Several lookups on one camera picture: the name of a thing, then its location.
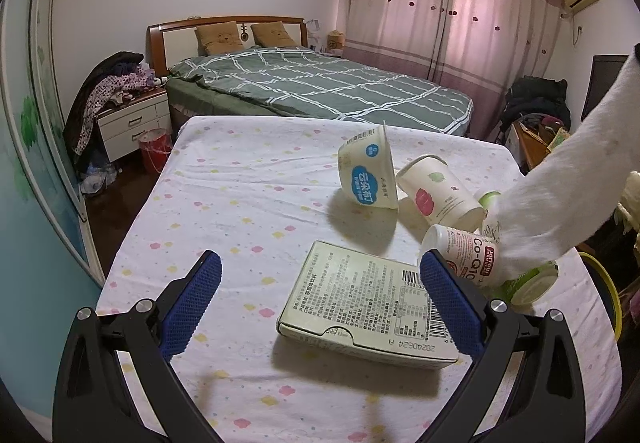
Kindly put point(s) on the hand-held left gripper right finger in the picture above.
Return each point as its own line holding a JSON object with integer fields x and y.
{"x": 450, "y": 300}

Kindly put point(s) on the pale green cardboard box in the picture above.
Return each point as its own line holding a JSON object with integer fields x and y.
{"x": 360, "y": 303}

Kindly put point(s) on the black television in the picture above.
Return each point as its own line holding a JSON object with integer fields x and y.
{"x": 602, "y": 83}

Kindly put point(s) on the red bucket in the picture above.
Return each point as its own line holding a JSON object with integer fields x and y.
{"x": 155, "y": 150}

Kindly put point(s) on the green plaid quilt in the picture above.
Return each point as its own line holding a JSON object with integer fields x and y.
{"x": 325, "y": 83}

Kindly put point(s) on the sliding wardrobe door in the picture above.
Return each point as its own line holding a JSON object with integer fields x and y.
{"x": 35, "y": 133}

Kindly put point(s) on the wooden desk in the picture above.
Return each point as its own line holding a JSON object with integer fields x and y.
{"x": 530, "y": 148}

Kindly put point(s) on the pile of clothes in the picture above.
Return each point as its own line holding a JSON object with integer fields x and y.
{"x": 80, "y": 113}

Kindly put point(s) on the white blue yogurt tub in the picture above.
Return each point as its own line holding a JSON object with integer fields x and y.
{"x": 365, "y": 173}

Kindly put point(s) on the white paper cup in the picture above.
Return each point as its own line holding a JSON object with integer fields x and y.
{"x": 435, "y": 193}

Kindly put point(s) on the green label plastic bottle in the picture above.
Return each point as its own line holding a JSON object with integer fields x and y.
{"x": 535, "y": 280}

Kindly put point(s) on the person's right forearm white sleeve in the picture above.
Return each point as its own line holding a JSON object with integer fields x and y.
{"x": 575, "y": 163}

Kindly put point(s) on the clear plastic bag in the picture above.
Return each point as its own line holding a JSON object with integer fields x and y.
{"x": 100, "y": 178}

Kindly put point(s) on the floral patterned garment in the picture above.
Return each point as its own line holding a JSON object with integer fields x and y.
{"x": 107, "y": 90}

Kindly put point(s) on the dark clothes pile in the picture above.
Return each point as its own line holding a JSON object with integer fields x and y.
{"x": 535, "y": 98}

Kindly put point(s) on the green book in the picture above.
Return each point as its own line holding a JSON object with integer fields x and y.
{"x": 559, "y": 139}

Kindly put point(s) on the black bin with yellow rim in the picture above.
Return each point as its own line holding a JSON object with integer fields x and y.
{"x": 612, "y": 293}

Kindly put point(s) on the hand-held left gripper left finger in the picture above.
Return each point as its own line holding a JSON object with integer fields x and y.
{"x": 190, "y": 303}

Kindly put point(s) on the white nightstand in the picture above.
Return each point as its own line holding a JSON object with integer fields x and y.
{"x": 132, "y": 123}

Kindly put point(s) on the brown bear pillow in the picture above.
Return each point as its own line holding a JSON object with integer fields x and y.
{"x": 217, "y": 38}
{"x": 272, "y": 34}

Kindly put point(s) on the pink window curtain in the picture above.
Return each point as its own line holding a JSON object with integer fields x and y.
{"x": 500, "y": 38}
{"x": 395, "y": 8}

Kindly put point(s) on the wooden bed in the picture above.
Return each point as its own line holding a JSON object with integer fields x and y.
{"x": 170, "y": 43}

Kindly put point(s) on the white supplement bottle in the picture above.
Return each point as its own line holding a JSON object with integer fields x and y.
{"x": 460, "y": 248}

